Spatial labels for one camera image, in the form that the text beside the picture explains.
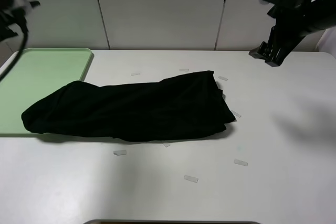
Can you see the light green plastic tray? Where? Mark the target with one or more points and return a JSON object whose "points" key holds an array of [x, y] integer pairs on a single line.
{"points": [[38, 73]]}

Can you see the black short sleeve shirt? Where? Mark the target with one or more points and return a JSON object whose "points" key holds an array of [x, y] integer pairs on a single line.
{"points": [[184, 107]]}

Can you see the clear tape marker lower left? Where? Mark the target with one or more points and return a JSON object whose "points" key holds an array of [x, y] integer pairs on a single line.
{"points": [[120, 152]]}

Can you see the clear tape marker lower right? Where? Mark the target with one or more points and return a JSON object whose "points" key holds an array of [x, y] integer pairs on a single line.
{"points": [[239, 162]]}

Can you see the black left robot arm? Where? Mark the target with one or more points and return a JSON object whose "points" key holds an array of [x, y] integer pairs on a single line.
{"points": [[6, 21]]}

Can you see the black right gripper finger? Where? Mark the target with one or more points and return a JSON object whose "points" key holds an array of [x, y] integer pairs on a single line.
{"points": [[263, 51], [276, 57]]}

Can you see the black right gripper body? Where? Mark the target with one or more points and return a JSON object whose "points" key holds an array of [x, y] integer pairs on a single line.
{"points": [[291, 27]]}

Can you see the clear tape marker upper right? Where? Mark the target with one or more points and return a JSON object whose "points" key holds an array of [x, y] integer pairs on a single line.
{"points": [[223, 78]]}

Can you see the clear tape marker right middle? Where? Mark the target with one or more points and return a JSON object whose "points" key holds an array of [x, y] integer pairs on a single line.
{"points": [[235, 114]]}

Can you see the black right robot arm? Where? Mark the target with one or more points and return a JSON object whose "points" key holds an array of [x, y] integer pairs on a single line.
{"points": [[324, 15]]}

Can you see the clear tape marker bottom middle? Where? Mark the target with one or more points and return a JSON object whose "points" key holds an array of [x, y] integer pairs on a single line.
{"points": [[191, 178]]}

